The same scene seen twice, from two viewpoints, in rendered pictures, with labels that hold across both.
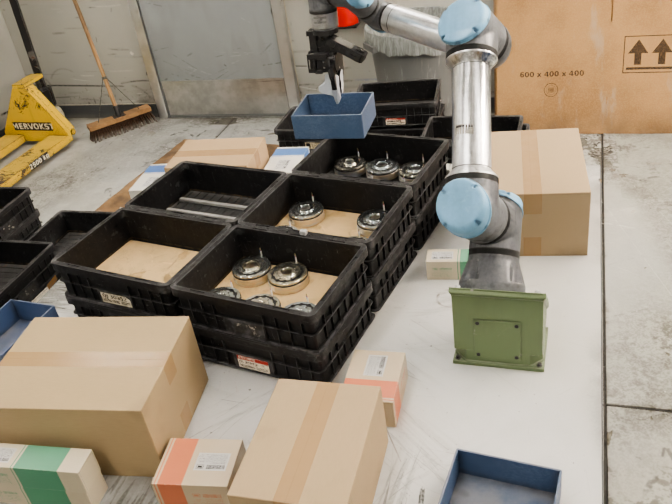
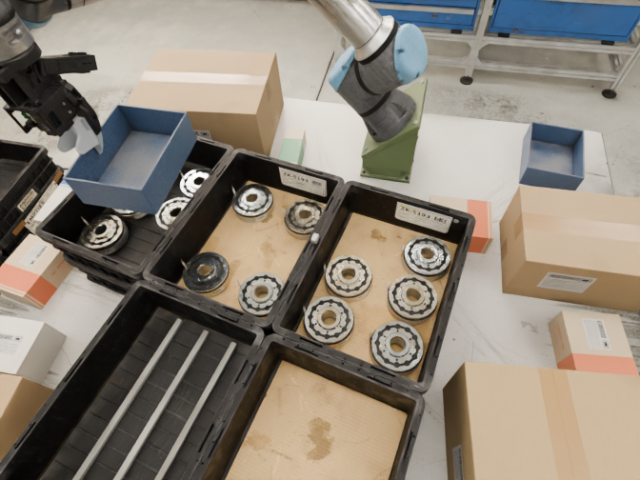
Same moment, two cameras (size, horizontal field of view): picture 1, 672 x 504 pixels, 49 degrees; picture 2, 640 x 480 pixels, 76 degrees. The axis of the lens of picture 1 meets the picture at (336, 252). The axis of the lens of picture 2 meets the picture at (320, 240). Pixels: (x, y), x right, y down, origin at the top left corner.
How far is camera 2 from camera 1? 174 cm
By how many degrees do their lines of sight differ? 65
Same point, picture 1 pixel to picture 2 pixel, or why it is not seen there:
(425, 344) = not seen: hidden behind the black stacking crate
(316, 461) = (616, 221)
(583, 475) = (506, 128)
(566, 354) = not seen: hidden behind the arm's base
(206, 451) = (586, 341)
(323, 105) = (88, 172)
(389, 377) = (463, 204)
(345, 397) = (538, 207)
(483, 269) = (402, 101)
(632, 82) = not seen: outside the picture
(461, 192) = (410, 38)
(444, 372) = (419, 189)
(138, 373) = (585, 399)
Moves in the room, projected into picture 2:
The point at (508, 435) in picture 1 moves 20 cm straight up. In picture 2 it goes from (480, 157) to (500, 104)
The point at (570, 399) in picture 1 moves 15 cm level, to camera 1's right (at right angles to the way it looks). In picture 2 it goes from (442, 127) to (429, 98)
